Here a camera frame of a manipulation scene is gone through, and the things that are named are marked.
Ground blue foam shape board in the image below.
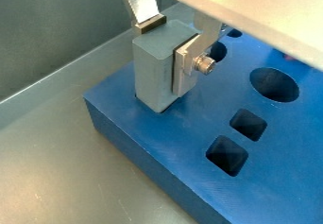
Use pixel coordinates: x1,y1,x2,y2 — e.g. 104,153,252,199
83,34,323,224

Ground grey-blue rectangular block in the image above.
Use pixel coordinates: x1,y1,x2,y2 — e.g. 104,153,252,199
132,20,196,112

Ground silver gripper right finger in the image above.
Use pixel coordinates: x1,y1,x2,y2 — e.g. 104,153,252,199
174,11,232,97

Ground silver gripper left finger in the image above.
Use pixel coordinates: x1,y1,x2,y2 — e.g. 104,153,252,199
126,0,167,35

